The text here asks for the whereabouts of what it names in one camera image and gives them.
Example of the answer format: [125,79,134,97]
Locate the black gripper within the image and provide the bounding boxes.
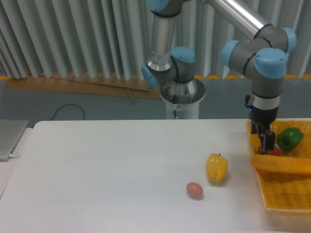
[249,106,278,154]

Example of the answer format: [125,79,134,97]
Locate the long orange bread loaf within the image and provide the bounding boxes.
[251,154,311,175]

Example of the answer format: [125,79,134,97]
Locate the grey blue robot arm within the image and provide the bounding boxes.
[141,0,297,154]

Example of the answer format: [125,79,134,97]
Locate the red bell pepper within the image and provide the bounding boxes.
[258,145,280,156]

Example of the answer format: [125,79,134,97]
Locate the green bell pepper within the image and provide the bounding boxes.
[276,127,304,152]

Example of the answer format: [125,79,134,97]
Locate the yellow bell pepper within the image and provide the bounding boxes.
[206,153,228,184]

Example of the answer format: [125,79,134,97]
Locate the yellow woven basket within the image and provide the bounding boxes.
[246,119,311,213]

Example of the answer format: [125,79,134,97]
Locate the brown egg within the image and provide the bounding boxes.
[186,182,204,199]

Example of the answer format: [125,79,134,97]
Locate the brown cardboard sheet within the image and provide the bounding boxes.
[4,75,160,103]

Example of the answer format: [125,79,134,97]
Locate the white folding partition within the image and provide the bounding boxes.
[0,0,311,80]

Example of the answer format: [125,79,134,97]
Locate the silver laptop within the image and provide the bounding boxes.
[0,119,29,162]

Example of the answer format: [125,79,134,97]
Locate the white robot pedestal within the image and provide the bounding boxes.
[160,79,206,119]

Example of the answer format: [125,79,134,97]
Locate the black floor cable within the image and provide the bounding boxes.
[50,103,86,121]

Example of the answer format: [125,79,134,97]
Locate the white laptop cable plug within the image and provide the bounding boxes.
[9,154,20,159]

